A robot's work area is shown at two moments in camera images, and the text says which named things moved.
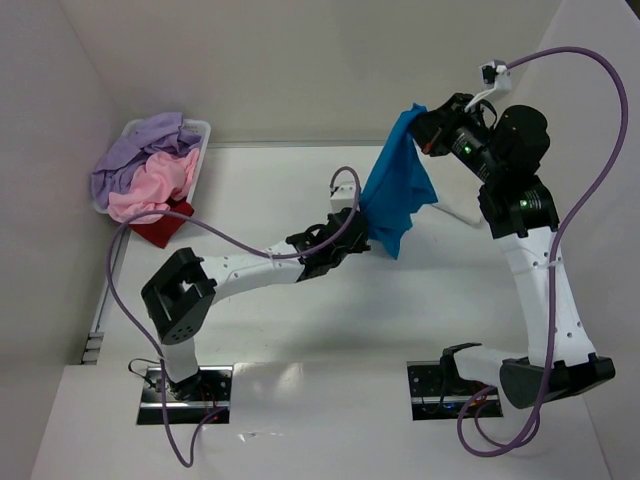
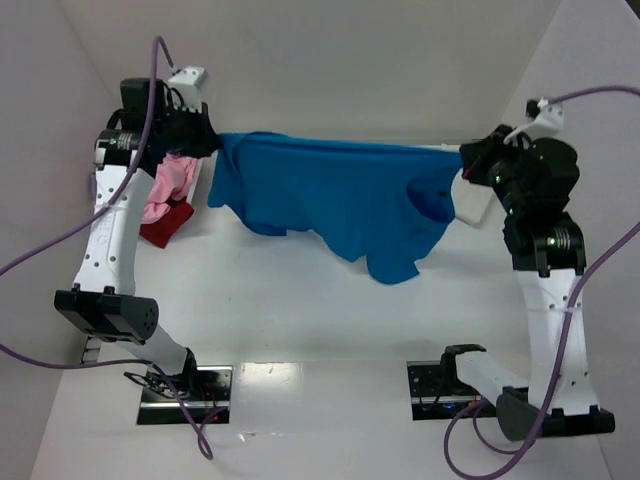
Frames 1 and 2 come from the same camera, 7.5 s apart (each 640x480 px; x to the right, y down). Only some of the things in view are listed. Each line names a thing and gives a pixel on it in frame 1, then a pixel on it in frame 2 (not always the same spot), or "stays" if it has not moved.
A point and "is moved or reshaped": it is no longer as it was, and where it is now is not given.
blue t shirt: [400, 188] is moved or reshaped
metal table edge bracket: [92, 348] stays
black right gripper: [435, 130] → [477, 161]
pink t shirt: [163, 179] stays
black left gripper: [351, 228] → [198, 133]
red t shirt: [164, 227] stays
